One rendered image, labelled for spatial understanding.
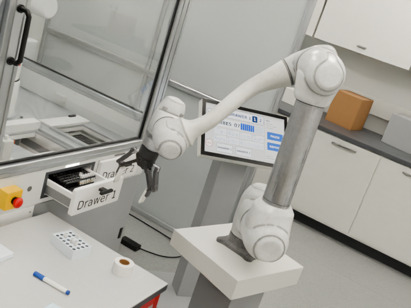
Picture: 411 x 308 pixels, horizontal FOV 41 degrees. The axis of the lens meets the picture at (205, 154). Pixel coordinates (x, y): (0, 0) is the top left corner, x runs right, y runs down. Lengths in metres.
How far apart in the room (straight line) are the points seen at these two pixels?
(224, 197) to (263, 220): 1.15
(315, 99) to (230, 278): 0.70
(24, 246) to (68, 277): 0.21
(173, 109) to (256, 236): 0.53
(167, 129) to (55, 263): 0.59
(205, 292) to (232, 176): 0.89
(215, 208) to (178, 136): 1.31
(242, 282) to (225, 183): 1.09
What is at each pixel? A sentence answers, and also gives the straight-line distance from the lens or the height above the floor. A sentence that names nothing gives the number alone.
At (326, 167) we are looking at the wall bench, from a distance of 4.86.
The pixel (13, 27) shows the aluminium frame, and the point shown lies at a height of 1.47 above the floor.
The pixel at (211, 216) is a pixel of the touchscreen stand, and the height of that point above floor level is 0.58.
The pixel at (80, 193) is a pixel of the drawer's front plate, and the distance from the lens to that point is 2.12.
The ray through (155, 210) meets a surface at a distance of 4.14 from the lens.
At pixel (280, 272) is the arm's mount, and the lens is 2.18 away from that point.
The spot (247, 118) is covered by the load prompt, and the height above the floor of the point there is 1.15.
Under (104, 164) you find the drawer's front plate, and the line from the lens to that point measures 2.43.
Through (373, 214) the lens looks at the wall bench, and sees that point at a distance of 4.85.
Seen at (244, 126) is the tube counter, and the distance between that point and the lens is 2.95.
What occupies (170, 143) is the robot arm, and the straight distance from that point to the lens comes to 1.81.
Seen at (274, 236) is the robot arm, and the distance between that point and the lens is 1.91.
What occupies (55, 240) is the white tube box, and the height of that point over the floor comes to 0.78.
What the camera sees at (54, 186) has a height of 0.89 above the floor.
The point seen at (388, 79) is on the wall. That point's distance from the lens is 5.41.
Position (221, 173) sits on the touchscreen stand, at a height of 0.83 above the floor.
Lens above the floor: 1.80
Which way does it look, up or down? 17 degrees down
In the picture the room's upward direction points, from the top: 18 degrees clockwise
